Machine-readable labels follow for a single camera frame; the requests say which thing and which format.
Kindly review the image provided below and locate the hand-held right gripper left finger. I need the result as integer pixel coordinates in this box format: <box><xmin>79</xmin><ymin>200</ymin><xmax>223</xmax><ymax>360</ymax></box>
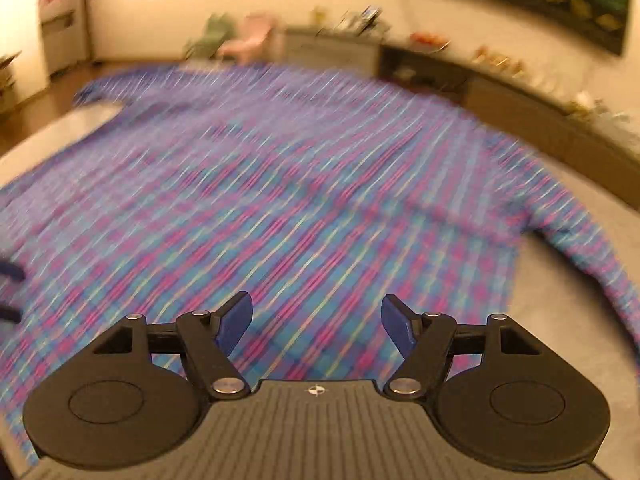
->
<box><xmin>93</xmin><ymin>291</ymin><xmax>254</xmax><ymax>402</ymax></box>

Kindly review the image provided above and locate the green chair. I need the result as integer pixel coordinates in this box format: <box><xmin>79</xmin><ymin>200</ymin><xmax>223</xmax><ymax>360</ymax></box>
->
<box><xmin>185</xmin><ymin>15</ymin><xmax>236</xmax><ymax>61</ymax></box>

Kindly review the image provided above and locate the blue pink plaid shirt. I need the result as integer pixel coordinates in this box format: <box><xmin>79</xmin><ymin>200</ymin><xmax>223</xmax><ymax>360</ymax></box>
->
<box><xmin>0</xmin><ymin>62</ymin><xmax>640</xmax><ymax>466</ymax></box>

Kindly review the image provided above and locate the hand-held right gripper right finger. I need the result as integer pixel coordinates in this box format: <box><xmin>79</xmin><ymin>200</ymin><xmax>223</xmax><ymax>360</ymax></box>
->
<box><xmin>380</xmin><ymin>295</ymin><xmax>540</xmax><ymax>402</ymax></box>

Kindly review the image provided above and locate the long low cabinet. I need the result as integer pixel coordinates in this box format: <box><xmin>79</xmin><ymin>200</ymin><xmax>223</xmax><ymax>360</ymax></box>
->
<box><xmin>282</xmin><ymin>25</ymin><xmax>640</xmax><ymax>201</ymax></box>

